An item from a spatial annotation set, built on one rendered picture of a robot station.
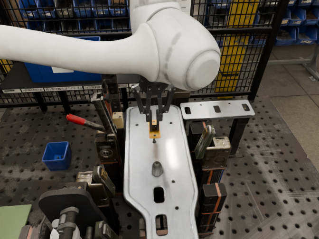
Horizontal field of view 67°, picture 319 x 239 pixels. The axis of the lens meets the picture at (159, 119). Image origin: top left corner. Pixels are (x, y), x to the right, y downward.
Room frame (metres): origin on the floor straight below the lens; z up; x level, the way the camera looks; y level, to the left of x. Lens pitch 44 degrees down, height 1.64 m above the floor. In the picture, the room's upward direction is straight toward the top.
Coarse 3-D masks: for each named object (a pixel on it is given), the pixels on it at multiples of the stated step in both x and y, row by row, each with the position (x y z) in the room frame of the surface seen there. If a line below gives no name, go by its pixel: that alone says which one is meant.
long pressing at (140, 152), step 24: (144, 120) 0.66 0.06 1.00; (168, 120) 0.66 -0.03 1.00; (144, 144) 0.54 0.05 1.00; (168, 144) 0.54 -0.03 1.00; (144, 168) 0.44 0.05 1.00; (168, 168) 0.44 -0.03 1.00; (192, 168) 0.44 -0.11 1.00; (144, 192) 0.36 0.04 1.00; (168, 192) 0.36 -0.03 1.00; (192, 192) 0.36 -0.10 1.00; (144, 216) 0.28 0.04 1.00; (168, 216) 0.29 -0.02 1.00; (192, 216) 0.29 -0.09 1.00
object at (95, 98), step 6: (96, 96) 0.54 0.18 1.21; (102, 96) 0.55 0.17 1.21; (108, 96) 0.54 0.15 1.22; (90, 102) 0.53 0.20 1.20; (96, 102) 0.52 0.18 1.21; (102, 102) 0.55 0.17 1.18; (108, 102) 0.53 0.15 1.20; (96, 108) 0.52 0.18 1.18; (102, 108) 0.52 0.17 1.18; (102, 114) 0.52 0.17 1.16; (108, 114) 0.55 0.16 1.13; (102, 120) 0.52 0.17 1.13; (108, 120) 0.53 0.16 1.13; (108, 126) 0.52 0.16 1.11; (108, 132) 0.52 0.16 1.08; (114, 132) 0.55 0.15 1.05
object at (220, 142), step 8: (216, 144) 0.50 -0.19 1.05; (224, 144) 0.50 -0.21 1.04; (208, 152) 0.49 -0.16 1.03; (216, 152) 0.49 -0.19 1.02; (224, 152) 0.49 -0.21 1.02; (200, 160) 0.51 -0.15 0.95; (208, 160) 0.49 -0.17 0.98; (216, 160) 0.49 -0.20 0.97; (224, 160) 0.49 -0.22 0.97; (200, 168) 0.52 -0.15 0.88; (208, 168) 0.49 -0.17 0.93; (216, 168) 0.49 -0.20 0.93; (224, 168) 0.49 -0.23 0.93; (200, 176) 0.50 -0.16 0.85; (208, 176) 0.49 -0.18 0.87; (216, 176) 0.51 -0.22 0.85; (200, 184) 0.49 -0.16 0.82; (200, 192) 0.49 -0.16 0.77
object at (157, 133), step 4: (152, 120) 0.59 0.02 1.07; (148, 124) 0.57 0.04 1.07; (152, 124) 0.57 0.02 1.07; (156, 124) 0.57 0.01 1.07; (152, 128) 0.55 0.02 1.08; (156, 128) 0.55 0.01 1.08; (152, 132) 0.54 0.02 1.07; (156, 132) 0.54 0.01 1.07; (152, 136) 0.52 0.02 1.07; (156, 136) 0.52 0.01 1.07; (160, 136) 0.52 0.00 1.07
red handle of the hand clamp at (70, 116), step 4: (68, 116) 0.53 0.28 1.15; (72, 116) 0.53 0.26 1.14; (76, 116) 0.54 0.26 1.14; (68, 120) 0.52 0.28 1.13; (72, 120) 0.52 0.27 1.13; (76, 120) 0.52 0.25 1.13; (80, 120) 0.53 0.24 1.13; (84, 120) 0.53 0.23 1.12; (80, 124) 0.52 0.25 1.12; (84, 124) 0.53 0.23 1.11; (88, 124) 0.53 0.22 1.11; (92, 124) 0.53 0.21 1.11; (96, 124) 0.54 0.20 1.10; (92, 128) 0.53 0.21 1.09; (96, 128) 0.53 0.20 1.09; (100, 128) 0.53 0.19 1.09; (104, 132) 0.53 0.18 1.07
